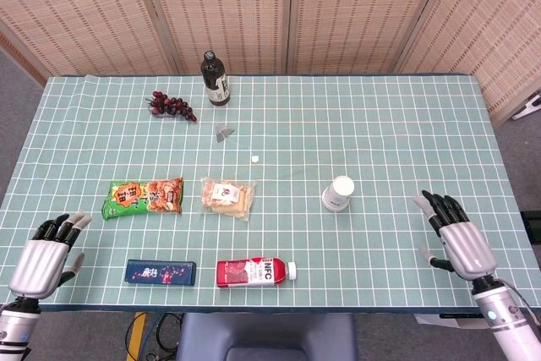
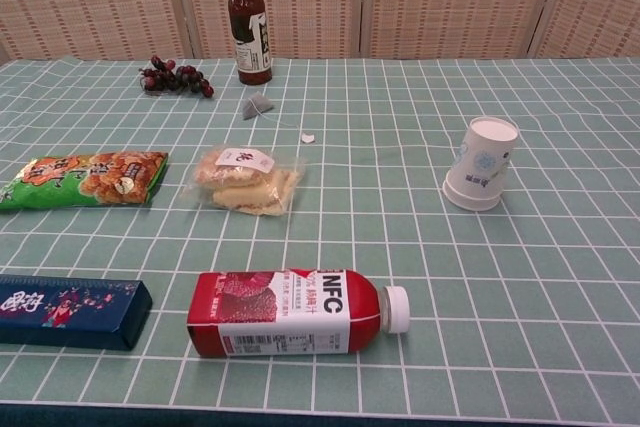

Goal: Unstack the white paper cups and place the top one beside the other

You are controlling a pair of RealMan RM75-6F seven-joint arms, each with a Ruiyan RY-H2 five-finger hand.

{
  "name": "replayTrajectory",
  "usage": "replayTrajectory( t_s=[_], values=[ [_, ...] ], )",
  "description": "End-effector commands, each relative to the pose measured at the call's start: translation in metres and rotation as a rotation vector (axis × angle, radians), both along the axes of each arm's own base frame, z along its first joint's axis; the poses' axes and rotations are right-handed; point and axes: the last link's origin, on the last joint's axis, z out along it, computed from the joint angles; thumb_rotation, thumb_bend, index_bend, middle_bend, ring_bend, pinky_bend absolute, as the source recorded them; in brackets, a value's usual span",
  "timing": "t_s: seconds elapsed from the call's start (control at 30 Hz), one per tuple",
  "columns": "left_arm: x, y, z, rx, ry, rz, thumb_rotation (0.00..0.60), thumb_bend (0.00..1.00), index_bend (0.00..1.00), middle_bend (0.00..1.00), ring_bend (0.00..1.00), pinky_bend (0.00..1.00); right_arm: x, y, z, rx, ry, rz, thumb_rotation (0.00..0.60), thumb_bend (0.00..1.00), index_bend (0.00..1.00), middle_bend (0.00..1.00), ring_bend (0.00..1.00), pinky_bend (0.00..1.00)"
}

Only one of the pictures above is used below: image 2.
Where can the dark red grape bunch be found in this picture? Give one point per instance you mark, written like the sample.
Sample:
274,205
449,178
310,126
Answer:
175,78

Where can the dark blue printed box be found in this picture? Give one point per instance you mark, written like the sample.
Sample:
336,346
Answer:
65,309

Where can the clear packet of pastries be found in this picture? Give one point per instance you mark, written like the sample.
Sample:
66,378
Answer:
240,182

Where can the pyramid tea bag with tag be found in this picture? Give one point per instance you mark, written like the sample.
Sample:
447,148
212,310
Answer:
255,107

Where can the green snack bag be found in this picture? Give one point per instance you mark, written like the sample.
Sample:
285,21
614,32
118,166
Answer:
75,182

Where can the white paper cup blue print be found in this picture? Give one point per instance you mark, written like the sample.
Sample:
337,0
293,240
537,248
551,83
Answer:
482,157
471,205

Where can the dark brown drink bottle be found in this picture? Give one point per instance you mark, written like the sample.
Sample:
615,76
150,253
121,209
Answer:
250,22

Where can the red NFC juice bottle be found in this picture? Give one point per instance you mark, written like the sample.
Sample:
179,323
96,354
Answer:
280,312

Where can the green grid tablecloth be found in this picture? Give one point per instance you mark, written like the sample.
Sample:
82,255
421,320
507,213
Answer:
450,297

